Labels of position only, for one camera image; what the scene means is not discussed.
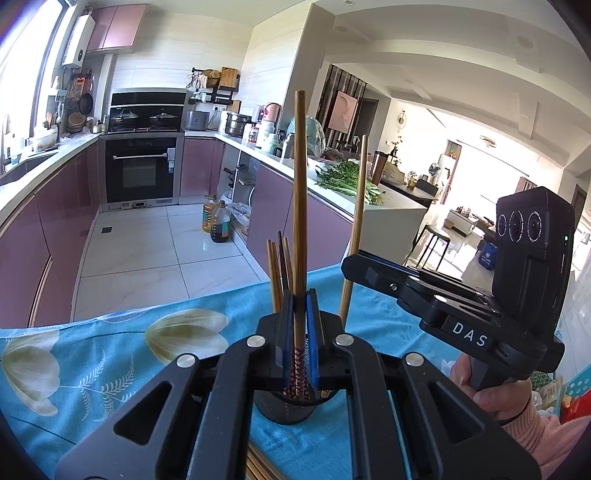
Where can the bunch of leafy greens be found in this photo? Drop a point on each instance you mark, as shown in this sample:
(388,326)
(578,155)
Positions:
(341,180)

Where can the pink base cabinet run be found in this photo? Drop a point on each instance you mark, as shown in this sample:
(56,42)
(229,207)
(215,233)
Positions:
(272,207)
(46,230)

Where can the person's right hand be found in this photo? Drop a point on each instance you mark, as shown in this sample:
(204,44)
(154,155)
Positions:
(503,399)

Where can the wall clock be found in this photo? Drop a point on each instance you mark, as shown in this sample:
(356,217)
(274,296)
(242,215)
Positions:
(401,120)

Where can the pink wall picture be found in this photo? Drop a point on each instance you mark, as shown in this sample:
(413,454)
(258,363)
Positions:
(344,113)

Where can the hanging black frying pan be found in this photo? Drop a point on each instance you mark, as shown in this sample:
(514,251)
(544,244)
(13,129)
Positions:
(86,104)

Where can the kitchen window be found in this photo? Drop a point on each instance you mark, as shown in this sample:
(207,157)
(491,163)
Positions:
(23,69)

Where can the black pot glass lid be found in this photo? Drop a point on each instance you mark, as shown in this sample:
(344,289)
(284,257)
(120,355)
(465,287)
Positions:
(124,117)

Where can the striped wall panel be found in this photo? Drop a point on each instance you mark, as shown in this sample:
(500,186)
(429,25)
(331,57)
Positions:
(325,92)

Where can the wooden cutting board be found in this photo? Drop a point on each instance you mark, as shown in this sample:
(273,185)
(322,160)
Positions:
(228,78)

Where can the pink electric kettle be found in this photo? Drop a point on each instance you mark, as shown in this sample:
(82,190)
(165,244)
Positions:
(272,113)

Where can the black range hood stove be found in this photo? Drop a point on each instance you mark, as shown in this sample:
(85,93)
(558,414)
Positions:
(147,99)

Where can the person's right forearm pink sleeve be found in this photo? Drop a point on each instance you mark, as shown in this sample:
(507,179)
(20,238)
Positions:
(554,443)

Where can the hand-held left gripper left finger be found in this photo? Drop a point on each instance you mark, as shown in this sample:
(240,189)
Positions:
(290,337)

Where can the clear plastic bags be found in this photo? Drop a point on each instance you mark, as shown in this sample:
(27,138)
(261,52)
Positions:
(239,217)

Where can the steel kitchen sink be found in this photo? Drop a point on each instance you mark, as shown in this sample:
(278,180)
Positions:
(23,168)

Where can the pink upper wall cabinet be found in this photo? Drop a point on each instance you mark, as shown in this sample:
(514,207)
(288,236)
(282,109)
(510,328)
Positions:
(115,27)

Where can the white kitchen countertop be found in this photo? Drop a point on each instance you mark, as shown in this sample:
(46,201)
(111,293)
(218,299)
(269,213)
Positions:
(69,150)

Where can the white plastic container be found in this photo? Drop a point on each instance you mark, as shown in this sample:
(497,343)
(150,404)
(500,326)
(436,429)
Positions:
(262,134)

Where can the brown tumbler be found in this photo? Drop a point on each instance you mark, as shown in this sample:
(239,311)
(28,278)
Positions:
(377,168)

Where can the stainless steel stock pot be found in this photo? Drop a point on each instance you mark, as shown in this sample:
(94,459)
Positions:
(238,125)

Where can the stainless steel thermos bottle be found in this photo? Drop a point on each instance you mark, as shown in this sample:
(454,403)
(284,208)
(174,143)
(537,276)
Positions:
(288,147)

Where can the bunch of wooden chopsticks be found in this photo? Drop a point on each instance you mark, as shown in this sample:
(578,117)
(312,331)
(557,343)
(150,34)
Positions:
(275,277)

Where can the silver rice cooker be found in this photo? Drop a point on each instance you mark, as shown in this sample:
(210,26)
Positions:
(195,121)

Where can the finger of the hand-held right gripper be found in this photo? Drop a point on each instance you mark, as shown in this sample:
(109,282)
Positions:
(383,281)
(397,265)

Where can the yellow cooking oil bottle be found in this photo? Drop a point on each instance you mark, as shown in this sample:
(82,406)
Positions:
(208,214)

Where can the steel kitchen faucet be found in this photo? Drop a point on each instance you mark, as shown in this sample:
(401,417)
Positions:
(3,147)

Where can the white wall water heater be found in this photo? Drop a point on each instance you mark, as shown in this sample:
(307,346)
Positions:
(77,40)

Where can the black mesh utensil holder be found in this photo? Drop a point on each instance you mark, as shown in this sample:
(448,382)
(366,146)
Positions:
(286,410)

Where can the round stool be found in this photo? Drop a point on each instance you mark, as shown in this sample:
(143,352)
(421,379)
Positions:
(434,235)

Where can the black wall storage rack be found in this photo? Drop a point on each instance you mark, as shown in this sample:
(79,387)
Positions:
(217,94)

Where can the dark cooking oil bottle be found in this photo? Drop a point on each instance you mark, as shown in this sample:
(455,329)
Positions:
(220,224)

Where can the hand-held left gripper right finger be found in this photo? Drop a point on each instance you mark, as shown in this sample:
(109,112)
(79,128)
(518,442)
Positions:
(313,341)

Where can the black built-in oven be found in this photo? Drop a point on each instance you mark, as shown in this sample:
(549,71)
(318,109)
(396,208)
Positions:
(141,170)

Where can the blue floral tablecloth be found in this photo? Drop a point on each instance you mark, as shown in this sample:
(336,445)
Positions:
(115,369)

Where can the white lidded pot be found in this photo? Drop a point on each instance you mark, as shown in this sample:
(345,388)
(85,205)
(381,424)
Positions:
(45,141)

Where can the dark dining table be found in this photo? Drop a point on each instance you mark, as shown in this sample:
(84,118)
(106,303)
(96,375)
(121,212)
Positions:
(411,189)

